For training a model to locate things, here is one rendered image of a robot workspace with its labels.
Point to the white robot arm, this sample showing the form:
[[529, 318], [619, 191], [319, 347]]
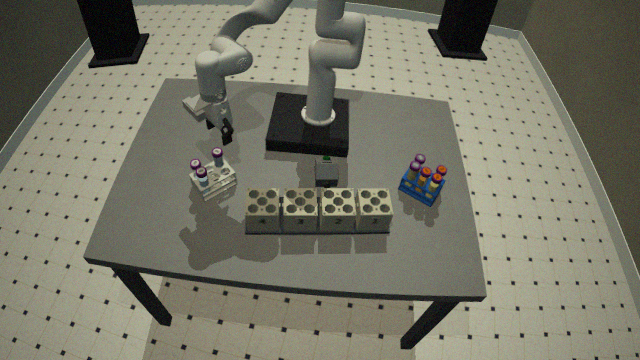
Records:
[[227, 57]]

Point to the beige bucket adapter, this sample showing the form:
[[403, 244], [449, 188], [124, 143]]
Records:
[[337, 211], [374, 215], [264, 209], [300, 209]]

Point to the blue tube rack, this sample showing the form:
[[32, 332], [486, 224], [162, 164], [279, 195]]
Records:
[[426, 200]]

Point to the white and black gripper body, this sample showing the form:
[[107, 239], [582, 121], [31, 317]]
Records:
[[217, 111]]

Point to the cream tube rack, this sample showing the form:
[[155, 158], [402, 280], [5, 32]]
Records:
[[215, 177]]

